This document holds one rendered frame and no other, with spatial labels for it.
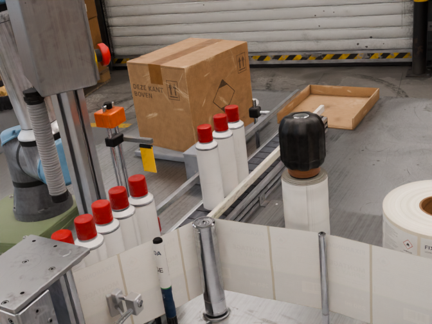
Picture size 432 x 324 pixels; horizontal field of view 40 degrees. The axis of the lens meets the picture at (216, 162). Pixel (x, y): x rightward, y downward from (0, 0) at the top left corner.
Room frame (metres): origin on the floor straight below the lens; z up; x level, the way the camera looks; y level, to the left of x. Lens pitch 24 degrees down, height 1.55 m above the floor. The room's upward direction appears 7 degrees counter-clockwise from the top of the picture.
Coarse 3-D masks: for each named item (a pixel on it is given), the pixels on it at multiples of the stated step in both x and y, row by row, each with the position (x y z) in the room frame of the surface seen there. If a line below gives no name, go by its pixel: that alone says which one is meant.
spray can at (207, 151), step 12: (204, 132) 1.21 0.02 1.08; (204, 144) 1.21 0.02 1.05; (216, 144) 1.22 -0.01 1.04; (204, 156) 1.21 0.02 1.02; (216, 156) 1.21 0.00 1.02; (204, 168) 1.21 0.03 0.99; (216, 168) 1.21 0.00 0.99; (204, 180) 1.21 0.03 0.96; (216, 180) 1.21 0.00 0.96; (204, 192) 1.21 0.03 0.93; (216, 192) 1.21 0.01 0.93; (204, 204) 1.22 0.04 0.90; (216, 204) 1.21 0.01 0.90
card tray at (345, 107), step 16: (304, 96) 2.04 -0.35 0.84; (320, 96) 2.05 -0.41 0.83; (336, 96) 2.03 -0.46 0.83; (352, 96) 2.00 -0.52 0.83; (368, 96) 1.98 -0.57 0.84; (288, 112) 1.91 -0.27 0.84; (336, 112) 1.86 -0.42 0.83; (352, 112) 1.85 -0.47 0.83; (336, 128) 1.74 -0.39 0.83; (352, 128) 1.71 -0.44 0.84
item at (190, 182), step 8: (288, 96) 1.72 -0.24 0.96; (280, 104) 1.66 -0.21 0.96; (272, 112) 1.60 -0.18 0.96; (264, 120) 1.55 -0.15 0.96; (256, 128) 1.51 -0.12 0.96; (248, 136) 1.46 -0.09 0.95; (192, 176) 1.24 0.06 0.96; (184, 184) 1.20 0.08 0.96; (192, 184) 1.22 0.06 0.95; (176, 192) 1.17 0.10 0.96; (184, 192) 1.19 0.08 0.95; (168, 200) 1.13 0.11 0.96; (160, 208) 1.11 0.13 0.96
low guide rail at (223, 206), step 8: (312, 112) 1.68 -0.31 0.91; (320, 112) 1.70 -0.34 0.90; (272, 152) 1.42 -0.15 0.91; (264, 160) 1.38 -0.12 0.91; (272, 160) 1.40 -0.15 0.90; (256, 168) 1.34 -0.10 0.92; (264, 168) 1.36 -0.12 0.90; (248, 176) 1.30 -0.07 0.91; (256, 176) 1.32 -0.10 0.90; (240, 184) 1.26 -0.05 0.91; (248, 184) 1.28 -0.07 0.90; (232, 192) 1.22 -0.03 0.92; (240, 192) 1.24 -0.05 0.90; (224, 200) 1.19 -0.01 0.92; (232, 200) 1.21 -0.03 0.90; (216, 208) 1.16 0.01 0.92; (224, 208) 1.17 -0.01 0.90; (208, 216) 1.13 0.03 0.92; (216, 216) 1.14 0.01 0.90
